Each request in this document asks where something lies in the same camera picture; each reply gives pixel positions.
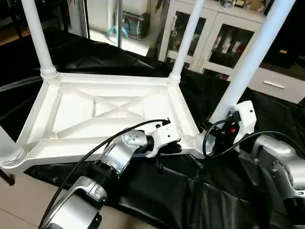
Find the black work mat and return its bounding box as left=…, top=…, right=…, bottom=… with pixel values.
left=0, top=29, right=305, bottom=229

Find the teal storage box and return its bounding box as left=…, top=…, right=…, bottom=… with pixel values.
left=107, top=10, right=151, bottom=41

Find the white glass-door cabinet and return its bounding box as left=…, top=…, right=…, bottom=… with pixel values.
left=158, top=0, right=267, bottom=77

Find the black metal stand leg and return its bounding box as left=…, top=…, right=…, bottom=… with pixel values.
left=0, top=169, right=15, bottom=187

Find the white drawer unit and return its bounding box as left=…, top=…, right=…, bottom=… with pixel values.
left=229, top=67, right=305, bottom=104

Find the brown teddy bear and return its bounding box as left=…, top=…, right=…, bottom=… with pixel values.
left=247, top=0, right=267, bottom=12

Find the black box yellow label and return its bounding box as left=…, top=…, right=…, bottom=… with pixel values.
left=262, top=0, right=305, bottom=70

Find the white plastic table top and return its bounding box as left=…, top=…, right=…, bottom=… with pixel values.
left=0, top=72, right=213, bottom=173

